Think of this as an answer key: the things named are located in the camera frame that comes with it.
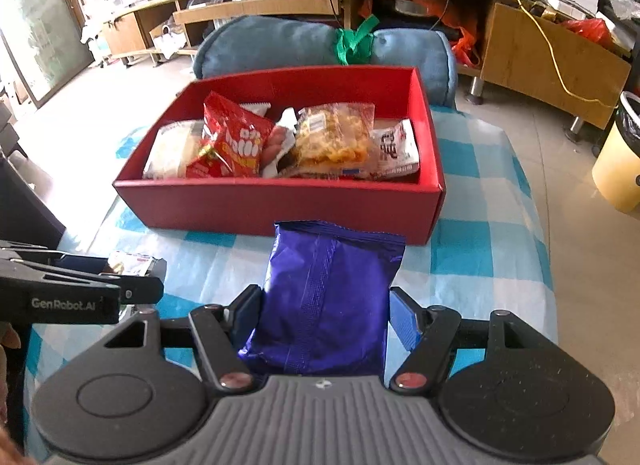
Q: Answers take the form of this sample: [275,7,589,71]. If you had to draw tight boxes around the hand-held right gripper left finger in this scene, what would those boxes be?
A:
[75,286,262,392]

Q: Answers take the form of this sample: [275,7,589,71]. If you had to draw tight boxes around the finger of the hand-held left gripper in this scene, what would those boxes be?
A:
[119,276,165,305]
[50,251,113,277]

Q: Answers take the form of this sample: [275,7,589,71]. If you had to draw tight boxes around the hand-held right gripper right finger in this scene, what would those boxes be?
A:
[389,287,568,392]

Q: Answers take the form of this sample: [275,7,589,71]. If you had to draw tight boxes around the red and green sachet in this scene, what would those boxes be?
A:
[106,251,167,278]

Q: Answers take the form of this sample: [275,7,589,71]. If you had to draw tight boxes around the purple foil snack packet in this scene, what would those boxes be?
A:
[237,220,407,376]

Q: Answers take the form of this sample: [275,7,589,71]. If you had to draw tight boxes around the red cardboard box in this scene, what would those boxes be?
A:
[112,65,447,247]

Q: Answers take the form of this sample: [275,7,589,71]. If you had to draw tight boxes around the round pastry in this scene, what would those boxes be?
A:
[142,120,207,181]

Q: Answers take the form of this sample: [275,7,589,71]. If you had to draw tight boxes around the white sachet with red print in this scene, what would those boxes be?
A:
[372,118,420,178]

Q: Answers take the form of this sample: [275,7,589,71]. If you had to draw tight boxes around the vacuum packed sausages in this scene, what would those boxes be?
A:
[260,108,301,178]

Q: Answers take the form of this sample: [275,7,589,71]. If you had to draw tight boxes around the red gummy candy packet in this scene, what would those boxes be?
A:
[186,91,276,179]

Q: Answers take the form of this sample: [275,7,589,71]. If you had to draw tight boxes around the clear bag of yellow puffs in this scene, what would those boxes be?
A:
[287,102,377,178]

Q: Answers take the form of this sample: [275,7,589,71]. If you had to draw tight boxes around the person's left hand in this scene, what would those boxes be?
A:
[0,322,23,396]

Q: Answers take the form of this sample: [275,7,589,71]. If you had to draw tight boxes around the blue checkered tablecloth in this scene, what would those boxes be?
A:
[22,105,558,461]

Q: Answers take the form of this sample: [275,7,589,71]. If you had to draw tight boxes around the yellow trash bin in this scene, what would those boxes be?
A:
[591,90,640,213]

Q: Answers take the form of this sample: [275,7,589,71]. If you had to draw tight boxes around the orange plastic bag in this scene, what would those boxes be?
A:
[357,0,483,68]

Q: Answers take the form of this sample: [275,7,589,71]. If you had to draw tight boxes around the blue rolled pillow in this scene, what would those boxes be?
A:
[192,15,458,108]

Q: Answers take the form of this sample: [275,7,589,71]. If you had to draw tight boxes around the green ribbon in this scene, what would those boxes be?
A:
[334,14,381,66]

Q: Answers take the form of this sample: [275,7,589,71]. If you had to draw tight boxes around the wooden tv cabinet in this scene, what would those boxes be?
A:
[100,0,632,131]

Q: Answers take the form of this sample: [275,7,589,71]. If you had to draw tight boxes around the red plastic bag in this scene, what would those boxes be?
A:
[560,18,616,48]

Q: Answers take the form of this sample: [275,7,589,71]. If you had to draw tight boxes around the yellow cable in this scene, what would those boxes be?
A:
[465,0,618,108]

